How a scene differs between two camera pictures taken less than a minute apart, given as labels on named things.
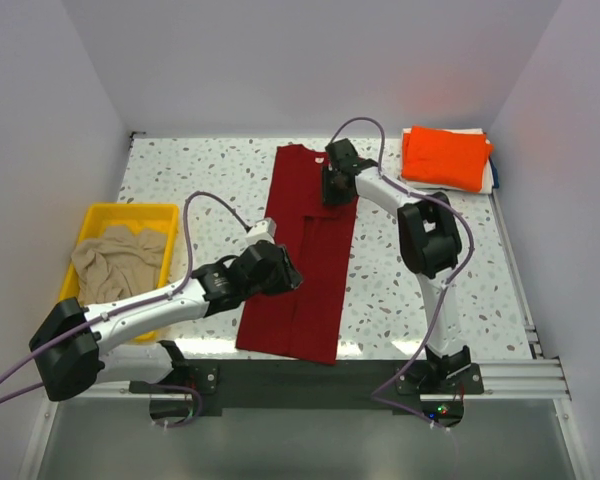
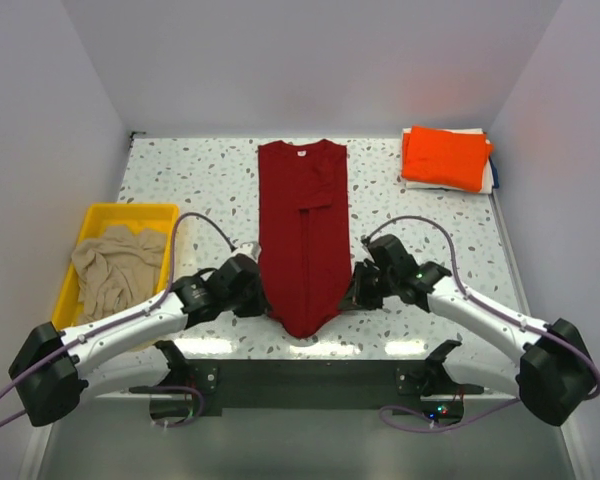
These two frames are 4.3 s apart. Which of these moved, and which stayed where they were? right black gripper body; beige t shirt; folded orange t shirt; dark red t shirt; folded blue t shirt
Moved: dark red t shirt; right black gripper body
Stayed: folded blue t shirt; folded orange t shirt; beige t shirt
